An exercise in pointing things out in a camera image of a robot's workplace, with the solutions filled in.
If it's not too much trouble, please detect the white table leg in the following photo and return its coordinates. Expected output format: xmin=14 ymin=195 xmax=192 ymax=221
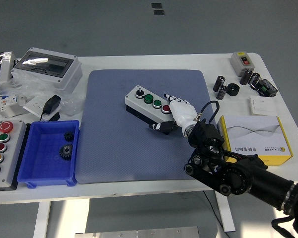
xmin=215 ymin=189 xmax=236 ymax=233
xmin=33 ymin=202 xmax=52 ymax=238

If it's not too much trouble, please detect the small black bevel gear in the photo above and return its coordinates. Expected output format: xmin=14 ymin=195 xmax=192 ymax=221
xmin=63 ymin=131 xmax=75 ymax=143

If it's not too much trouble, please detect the blue plastic bin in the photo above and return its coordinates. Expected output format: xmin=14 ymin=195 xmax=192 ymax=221
xmin=16 ymin=120 xmax=80 ymax=189

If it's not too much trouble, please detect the grey five-button control station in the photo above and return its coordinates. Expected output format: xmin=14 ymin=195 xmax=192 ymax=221
xmin=0 ymin=120 xmax=27 ymax=191

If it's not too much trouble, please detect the black hex nut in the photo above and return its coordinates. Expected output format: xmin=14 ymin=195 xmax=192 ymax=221
xmin=226 ymin=83 xmax=240 ymax=96

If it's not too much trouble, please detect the black cylindrical capacitor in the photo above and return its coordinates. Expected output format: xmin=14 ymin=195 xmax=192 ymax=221
xmin=248 ymin=72 xmax=261 ymax=87
xmin=213 ymin=75 xmax=226 ymax=93
xmin=216 ymin=85 xmax=228 ymax=101
xmin=239 ymin=69 xmax=253 ymax=86

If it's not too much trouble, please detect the grey four-button control box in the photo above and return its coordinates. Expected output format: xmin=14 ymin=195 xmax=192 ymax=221
xmin=125 ymin=85 xmax=173 ymax=135

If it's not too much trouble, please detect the white wall socket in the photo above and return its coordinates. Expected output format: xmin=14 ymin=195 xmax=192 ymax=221
xmin=23 ymin=96 xmax=52 ymax=119

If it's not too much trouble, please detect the grey switch box red button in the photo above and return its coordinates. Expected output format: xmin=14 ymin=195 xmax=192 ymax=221
xmin=230 ymin=51 xmax=254 ymax=77

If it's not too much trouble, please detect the large black bevel gear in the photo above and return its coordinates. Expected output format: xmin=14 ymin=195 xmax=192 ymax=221
xmin=59 ymin=143 xmax=74 ymax=161

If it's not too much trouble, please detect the black module green terminal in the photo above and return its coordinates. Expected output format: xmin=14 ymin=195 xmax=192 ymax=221
xmin=254 ymin=78 xmax=279 ymax=98

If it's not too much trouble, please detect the black floor cable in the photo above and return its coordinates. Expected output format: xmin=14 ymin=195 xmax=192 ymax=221
xmin=203 ymin=190 xmax=229 ymax=238

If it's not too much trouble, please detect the white wall switch plate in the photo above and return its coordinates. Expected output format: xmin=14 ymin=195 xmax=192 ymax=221
xmin=249 ymin=96 xmax=276 ymax=116

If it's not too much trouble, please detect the clear plastic bag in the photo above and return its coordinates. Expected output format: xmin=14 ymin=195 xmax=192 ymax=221
xmin=0 ymin=71 xmax=86 ymax=117

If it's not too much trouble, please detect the grey distribution box clear lid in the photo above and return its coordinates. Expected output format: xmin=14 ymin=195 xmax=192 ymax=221
xmin=10 ymin=47 xmax=83 ymax=94

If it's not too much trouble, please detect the yellow white cardboard box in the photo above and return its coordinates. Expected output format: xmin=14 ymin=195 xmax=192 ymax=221
xmin=217 ymin=115 xmax=294 ymax=167

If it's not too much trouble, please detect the black power adapter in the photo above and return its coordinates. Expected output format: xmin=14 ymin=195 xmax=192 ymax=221
xmin=40 ymin=95 xmax=62 ymax=121

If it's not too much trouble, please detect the grey metal plate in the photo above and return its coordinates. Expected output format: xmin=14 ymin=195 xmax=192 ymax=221
xmin=74 ymin=226 xmax=201 ymax=238

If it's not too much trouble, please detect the blue-grey mat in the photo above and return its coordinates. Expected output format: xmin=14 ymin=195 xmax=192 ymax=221
xmin=75 ymin=69 xmax=216 ymax=184

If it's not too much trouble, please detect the white circuit breaker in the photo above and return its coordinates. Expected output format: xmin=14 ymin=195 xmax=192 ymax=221
xmin=0 ymin=93 xmax=28 ymax=118

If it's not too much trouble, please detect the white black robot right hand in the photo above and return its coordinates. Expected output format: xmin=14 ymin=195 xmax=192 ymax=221
xmin=149 ymin=93 xmax=199 ymax=132

